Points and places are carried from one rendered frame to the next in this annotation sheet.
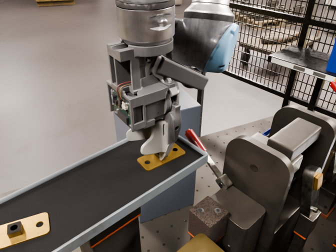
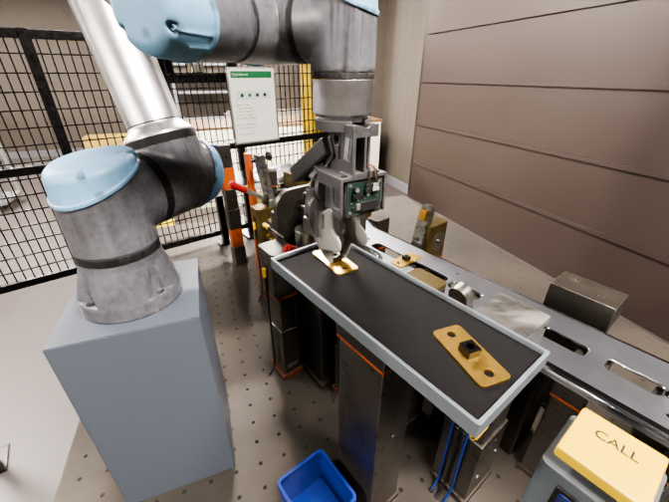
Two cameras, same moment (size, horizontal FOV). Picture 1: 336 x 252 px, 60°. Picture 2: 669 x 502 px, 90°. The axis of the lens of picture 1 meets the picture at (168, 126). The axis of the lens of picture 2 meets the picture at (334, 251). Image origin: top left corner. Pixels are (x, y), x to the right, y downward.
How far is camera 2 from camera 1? 0.61 m
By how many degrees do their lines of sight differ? 72
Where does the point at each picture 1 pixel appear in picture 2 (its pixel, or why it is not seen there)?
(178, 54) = (182, 193)
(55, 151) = not seen: outside the picture
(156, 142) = (357, 229)
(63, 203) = (414, 323)
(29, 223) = (453, 343)
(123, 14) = (366, 85)
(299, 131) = not seen: hidden behind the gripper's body
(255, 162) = not seen: hidden behind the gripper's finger
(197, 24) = (184, 145)
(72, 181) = (375, 321)
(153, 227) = (248, 447)
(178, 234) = (268, 414)
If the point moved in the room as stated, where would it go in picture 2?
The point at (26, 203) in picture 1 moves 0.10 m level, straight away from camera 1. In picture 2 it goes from (422, 357) to (344, 399)
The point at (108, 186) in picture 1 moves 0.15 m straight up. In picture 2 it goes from (381, 292) to (390, 187)
